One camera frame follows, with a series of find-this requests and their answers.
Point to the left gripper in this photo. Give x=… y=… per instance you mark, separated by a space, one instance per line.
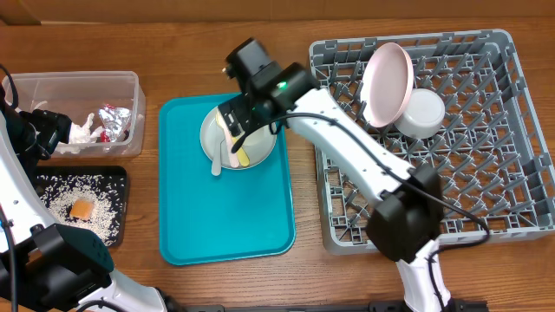
x=55 y=127

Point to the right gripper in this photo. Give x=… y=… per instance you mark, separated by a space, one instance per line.
x=250 y=118

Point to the white napkin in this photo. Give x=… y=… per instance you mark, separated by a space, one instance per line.
x=80 y=135

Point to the small red wrapper piece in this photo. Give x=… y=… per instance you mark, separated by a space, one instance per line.
x=104 y=137

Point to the silver red wrapper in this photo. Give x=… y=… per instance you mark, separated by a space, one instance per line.
x=116 y=122

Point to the orange food cube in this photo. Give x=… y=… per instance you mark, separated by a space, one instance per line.
x=82 y=209

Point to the large white plate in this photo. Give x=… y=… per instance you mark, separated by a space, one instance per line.
x=387 y=83

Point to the small grey bowl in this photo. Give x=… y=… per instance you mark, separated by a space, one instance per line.
x=423 y=115

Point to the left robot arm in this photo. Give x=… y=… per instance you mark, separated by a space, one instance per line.
x=46 y=265

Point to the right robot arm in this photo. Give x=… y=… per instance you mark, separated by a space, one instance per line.
x=406 y=203

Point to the grey dishwasher rack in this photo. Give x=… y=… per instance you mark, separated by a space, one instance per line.
x=490 y=150

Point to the grey round plate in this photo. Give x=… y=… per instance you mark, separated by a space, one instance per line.
x=257 y=146

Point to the yellow plastic fork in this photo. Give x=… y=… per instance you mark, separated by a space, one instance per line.
x=241 y=154

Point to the clear plastic bin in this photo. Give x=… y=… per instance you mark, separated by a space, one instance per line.
x=77 y=94

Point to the black plastic tray bin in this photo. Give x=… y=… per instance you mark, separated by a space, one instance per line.
x=102 y=170

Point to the spilled white rice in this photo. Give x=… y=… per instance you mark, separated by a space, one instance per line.
x=108 y=193

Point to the teal serving tray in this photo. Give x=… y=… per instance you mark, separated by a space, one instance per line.
x=241 y=213

